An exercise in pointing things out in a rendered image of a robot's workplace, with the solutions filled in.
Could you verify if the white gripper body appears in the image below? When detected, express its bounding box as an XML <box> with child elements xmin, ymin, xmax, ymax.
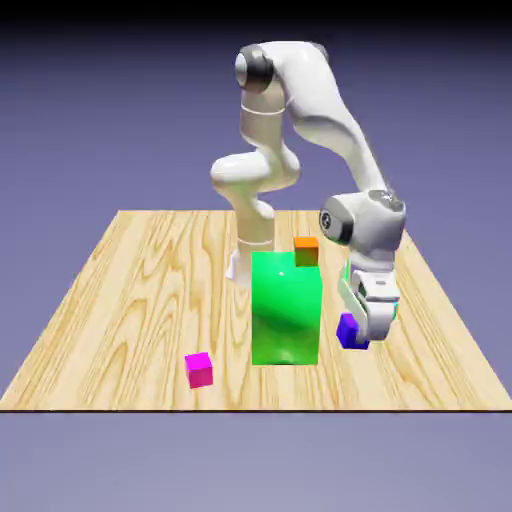
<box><xmin>336</xmin><ymin>266</ymin><xmax>401</xmax><ymax>342</ymax></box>

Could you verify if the large green box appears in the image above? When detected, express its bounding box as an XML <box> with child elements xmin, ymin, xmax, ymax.
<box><xmin>250</xmin><ymin>250</ymin><xmax>323</xmax><ymax>367</ymax></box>

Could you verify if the small orange cube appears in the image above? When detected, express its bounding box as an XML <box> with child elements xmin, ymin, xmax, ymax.
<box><xmin>292</xmin><ymin>236</ymin><xmax>320</xmax><ymax>268</ymax></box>

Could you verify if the small blue cube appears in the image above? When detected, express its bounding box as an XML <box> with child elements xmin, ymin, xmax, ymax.
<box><xmin>335</xmin><ymin>312</ymin><xmax>371</xmax><ymax>351</ymax></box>

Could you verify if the small magenta cube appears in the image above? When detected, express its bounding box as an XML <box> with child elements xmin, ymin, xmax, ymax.
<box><xmin>184</xmin><ymin>351</ymin><xmax>215</xmax><ymax>390</ymax></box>

